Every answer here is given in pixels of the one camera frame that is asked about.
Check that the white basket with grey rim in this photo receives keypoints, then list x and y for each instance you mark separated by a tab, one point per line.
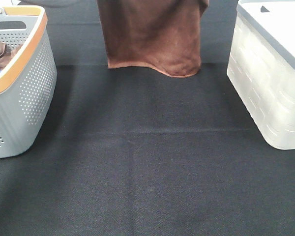
261	67

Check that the grey basket with orange rim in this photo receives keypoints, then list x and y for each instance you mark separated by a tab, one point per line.
28	82

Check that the brown towel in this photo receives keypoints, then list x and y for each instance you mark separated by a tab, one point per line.
163	35

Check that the brown cloth in basket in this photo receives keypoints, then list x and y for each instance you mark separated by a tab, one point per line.
7	54

